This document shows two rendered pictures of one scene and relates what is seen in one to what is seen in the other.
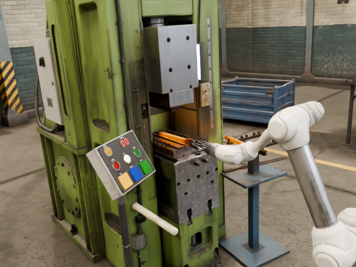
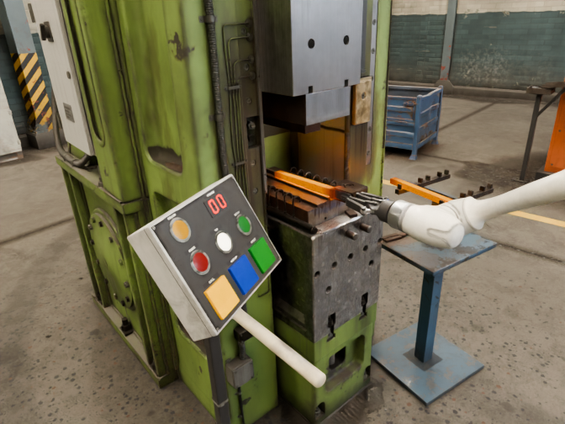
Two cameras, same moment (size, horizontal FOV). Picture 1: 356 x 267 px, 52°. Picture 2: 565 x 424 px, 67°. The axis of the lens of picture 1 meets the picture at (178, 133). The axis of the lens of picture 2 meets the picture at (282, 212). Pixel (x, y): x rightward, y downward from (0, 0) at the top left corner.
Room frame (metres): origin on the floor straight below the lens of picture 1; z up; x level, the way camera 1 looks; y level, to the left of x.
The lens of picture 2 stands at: (0.96, 0.18, 1.59)
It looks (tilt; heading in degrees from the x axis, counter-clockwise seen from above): 25 degrees down; 358
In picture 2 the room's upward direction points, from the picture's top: 3 degrees counter-clockwise
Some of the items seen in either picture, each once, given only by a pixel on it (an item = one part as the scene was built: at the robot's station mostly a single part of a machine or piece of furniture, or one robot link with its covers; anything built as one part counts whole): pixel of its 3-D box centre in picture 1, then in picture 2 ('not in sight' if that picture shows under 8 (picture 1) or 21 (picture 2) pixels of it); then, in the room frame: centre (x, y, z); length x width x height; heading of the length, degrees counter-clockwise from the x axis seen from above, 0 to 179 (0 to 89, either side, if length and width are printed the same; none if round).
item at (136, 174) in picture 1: (135, 174); (242, 274); (1.86, 0.25, 1.01); 0.07 x 0.05 x 0.07; 152
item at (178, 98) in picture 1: (162, 94); (285, 98); (2.49, 0.09, 1.32); 0.42 x 0.20 x 0.10; 37
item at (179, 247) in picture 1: (177, 228); (302, 333); (2.54, 0.05, 0.23); 0.55 x 0.37 x 0.47; 37
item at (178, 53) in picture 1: (165, 56); (293, 20); (2.52, 0.05, 1.56); 0.42 x 0.39 x 0.40; 37
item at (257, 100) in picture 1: (254, 101); (383, 116); (6.28, -1.36, 0.36); 1.20 x 0.80 x 0.72; 50
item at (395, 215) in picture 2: (216, 150); (402, 215); (2.12, -0.23, 1.02); 0.09 x 0.06 x 0.09; 127
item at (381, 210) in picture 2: (208, 148); (382, 209); (2.17, -0.19, 1.02); 0.09 x 0.08 x 0.07; 37
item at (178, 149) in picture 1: (166, 143); (289, 193); (2.49, 0.09, 0.96); 0.42 x 0.20 x 0.09; 37
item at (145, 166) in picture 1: (144, 167); (261, 255); (1.95, 0.20, 1.01); 0.07 x 0.05 x 0.07; 152
